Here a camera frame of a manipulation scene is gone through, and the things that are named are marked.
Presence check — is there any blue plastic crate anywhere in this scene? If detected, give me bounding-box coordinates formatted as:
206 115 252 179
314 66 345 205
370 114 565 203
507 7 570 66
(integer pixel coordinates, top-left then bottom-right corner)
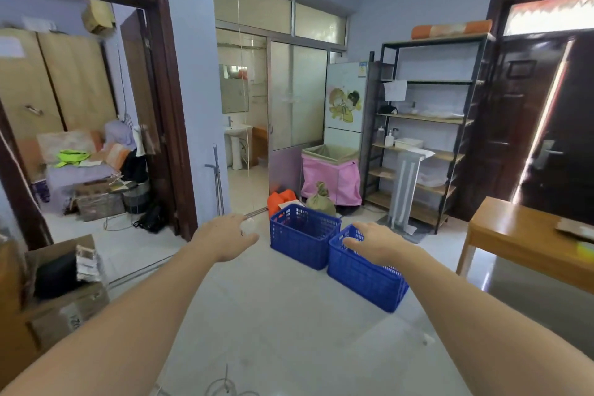
270 204 342 271
327 224 410 314

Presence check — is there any open cardboard box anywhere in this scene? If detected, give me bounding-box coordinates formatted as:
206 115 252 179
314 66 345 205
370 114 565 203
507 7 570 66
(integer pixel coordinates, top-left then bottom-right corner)
20 234 111 352

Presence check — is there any wicker storage box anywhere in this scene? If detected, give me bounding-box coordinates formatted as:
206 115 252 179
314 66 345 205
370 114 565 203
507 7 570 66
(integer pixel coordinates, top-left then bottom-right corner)
74 181 127 223

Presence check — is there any cluttered sofa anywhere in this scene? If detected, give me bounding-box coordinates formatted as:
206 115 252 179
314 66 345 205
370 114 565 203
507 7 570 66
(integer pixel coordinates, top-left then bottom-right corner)
17 120 150 215

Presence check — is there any wooden table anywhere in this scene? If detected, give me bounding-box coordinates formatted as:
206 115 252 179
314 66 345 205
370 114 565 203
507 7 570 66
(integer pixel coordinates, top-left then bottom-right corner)
456 196 594 295

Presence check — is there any frosted glass sliding door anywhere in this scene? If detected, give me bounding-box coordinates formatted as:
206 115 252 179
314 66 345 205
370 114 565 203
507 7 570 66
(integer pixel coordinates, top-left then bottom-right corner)
267 37 329 197

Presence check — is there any pink fabric laundry hamper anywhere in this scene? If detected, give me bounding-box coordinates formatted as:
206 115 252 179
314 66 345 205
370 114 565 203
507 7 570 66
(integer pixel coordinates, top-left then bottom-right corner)
301 144 362 207

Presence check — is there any metal shower rod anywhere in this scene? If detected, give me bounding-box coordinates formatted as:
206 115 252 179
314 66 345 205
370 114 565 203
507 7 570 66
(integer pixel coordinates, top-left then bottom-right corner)
205 144 226 216

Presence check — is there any black bag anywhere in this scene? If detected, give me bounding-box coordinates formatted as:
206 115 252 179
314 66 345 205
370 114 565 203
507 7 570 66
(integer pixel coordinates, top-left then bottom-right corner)
33 249 80 301

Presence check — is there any olive green tied sack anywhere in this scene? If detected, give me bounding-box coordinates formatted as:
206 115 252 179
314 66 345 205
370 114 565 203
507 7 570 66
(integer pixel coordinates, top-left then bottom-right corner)
306 181 337 217

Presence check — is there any person's left hand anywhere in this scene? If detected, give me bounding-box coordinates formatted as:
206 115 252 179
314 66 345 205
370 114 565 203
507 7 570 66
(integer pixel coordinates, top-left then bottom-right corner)
192 214 260 264

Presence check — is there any flat book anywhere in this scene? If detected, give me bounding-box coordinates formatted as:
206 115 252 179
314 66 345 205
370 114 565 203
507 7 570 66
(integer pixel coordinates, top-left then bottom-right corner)
555 217 594 243

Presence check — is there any person's left forearm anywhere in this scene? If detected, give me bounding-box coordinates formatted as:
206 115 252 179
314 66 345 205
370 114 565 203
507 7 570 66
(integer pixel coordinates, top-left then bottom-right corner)
0 237 219 396

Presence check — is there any white refrigerator with cartoon sticker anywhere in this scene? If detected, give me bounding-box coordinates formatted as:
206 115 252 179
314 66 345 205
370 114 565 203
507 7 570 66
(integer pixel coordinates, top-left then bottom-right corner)
323 61 382 152

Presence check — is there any person's right forearm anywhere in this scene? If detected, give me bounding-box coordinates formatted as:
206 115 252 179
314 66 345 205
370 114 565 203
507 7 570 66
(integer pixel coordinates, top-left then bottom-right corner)
389 246 594 396

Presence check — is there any wooden wardrobe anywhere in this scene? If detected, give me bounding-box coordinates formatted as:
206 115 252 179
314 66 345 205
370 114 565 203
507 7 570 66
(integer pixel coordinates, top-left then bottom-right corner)
0 28 118 141

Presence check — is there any white paper sheet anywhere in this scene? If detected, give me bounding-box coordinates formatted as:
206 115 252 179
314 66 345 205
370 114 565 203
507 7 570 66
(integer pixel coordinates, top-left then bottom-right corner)
384 80 408 102

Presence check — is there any wall mirror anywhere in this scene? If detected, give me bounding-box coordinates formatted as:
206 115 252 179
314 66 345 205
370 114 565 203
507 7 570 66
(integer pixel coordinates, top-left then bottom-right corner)
219 64 250 114

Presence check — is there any white folded stand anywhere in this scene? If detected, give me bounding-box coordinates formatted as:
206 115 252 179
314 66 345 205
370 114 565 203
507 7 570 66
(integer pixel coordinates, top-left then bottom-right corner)
385 148 436 236

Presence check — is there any black metal shelf rack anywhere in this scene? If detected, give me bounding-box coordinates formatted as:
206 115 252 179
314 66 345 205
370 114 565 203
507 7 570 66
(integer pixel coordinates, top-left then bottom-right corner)
361 32 496 235

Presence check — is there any dark brown entrance door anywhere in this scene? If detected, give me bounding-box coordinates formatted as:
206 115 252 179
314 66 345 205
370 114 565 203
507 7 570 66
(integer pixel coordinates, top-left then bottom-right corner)
452 31 594 225

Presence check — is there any orange plastic jug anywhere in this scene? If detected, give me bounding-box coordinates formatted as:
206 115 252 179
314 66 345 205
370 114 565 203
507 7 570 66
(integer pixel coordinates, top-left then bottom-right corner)
267 190 299 219

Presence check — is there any white pedestal sink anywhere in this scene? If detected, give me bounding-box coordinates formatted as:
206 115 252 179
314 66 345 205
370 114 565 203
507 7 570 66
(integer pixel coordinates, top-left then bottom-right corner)
224 116 253 171

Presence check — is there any person's right hand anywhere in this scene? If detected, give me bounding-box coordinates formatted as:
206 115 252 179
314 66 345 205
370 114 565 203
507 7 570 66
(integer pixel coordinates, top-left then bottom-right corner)
342 222 410 267

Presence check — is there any neon yellow garment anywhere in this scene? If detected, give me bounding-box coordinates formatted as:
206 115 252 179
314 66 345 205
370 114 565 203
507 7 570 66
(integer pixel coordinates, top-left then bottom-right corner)
53 150 92 168

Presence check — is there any orange rolled mat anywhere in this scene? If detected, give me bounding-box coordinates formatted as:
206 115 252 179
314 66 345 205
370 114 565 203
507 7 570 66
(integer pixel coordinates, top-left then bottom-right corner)
411 19 493 41

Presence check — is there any brown interior door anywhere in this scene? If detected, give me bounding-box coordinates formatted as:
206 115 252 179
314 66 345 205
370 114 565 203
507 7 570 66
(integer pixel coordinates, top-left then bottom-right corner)
120 9 162 156

